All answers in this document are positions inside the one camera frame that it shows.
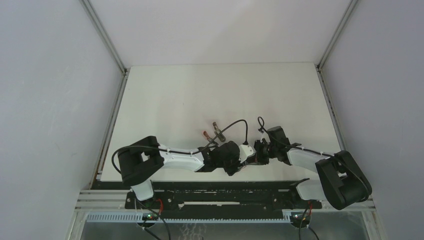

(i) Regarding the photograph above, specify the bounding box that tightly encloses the left black camera cable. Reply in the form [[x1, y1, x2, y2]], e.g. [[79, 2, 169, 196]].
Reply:
[[111, 119, 249, 176]]

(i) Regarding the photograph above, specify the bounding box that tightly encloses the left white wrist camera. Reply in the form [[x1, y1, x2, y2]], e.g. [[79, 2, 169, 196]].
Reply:
[[238, 144, 256, 163]]

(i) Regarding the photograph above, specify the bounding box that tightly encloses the metal stapler magazine piece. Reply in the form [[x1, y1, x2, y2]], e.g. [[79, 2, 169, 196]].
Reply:
[[212, 121, 226, 143]]

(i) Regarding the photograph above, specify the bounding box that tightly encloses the right aluminium frame rail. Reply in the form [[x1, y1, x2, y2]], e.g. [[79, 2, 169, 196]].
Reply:
[[315, 0, 361, 150]]

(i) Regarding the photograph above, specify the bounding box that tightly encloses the pink white mini stapler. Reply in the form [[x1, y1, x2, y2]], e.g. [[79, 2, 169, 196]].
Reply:
[[202, 131, 213, 142]]

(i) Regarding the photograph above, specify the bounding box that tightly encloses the black camera cable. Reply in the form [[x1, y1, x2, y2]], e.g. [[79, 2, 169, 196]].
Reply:
[[111, 119, 249, 176], [257, 116, 372, 203]]

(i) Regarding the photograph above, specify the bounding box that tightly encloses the right black camera cable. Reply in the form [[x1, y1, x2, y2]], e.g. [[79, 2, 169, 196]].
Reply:
[[257, 116, 372, 203]]

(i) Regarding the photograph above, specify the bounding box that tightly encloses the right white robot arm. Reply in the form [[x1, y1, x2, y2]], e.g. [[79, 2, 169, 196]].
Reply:
[[253, 126, 373, 210]]

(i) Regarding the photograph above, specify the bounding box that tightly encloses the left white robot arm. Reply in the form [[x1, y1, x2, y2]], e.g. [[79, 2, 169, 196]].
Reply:
[[111, 136, 252, 209]]

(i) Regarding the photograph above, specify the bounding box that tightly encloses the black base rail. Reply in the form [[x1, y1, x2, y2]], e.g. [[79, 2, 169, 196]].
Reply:
[[91, 180, 359, 221]]

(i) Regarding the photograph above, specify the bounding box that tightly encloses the aluminium frame rail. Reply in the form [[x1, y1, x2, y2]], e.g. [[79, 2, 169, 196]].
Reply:
[[80, 0, 128, 182], [315, 0, 361, 150]]

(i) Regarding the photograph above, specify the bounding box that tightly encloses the red white staple box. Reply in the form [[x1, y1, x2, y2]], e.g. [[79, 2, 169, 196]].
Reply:
[[239, 161, 258, 168]]

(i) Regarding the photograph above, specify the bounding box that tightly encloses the white slotted cable duct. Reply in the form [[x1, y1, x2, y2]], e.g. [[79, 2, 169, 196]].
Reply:
[[85, 212, 291, 224]]

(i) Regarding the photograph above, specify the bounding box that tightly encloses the left aluminium frame rail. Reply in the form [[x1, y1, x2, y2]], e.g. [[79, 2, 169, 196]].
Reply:
[[80, 0, 128, 182]]

